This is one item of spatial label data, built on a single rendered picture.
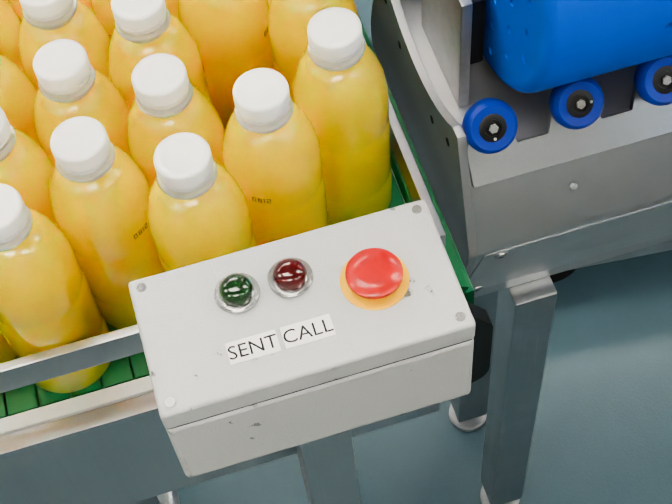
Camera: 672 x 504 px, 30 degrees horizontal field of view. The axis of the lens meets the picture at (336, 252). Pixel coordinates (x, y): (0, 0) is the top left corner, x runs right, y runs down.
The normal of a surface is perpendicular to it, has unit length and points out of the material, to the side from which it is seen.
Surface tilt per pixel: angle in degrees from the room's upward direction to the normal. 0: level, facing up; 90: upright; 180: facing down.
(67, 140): 0
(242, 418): 90
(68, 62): 0
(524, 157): 52
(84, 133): 0
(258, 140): 29
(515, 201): 70
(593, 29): 88
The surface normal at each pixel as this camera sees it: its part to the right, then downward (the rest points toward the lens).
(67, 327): 0.62, 0.64
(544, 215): 0.25, 0.58
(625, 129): 0.18, 0.31
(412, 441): -0.06, -0.53
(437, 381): 0.29, 0.80
